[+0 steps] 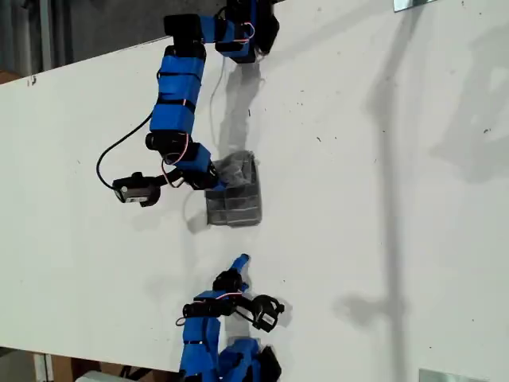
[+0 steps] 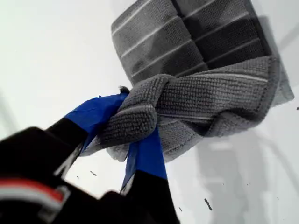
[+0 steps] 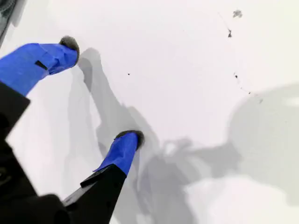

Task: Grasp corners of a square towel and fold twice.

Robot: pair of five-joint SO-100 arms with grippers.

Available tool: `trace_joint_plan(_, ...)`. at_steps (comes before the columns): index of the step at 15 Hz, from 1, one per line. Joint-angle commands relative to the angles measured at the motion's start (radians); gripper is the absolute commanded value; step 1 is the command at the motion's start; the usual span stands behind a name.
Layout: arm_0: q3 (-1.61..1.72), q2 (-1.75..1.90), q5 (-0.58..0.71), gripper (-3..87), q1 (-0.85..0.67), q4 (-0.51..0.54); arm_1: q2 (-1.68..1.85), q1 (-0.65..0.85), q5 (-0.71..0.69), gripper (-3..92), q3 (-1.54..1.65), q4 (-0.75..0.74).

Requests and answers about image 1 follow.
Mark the grey white-striped square towel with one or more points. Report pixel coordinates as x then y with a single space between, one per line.
238 207

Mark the white box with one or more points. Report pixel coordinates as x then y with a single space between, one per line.
99 376

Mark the white table leg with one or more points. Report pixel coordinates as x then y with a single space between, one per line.
43 368

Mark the grey metal upright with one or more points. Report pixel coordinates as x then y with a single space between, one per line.
45 36

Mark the black camera stalk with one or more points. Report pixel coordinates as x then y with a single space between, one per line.
169 179
244 308

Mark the black camera box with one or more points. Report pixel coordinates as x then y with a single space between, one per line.
268 316
133 193

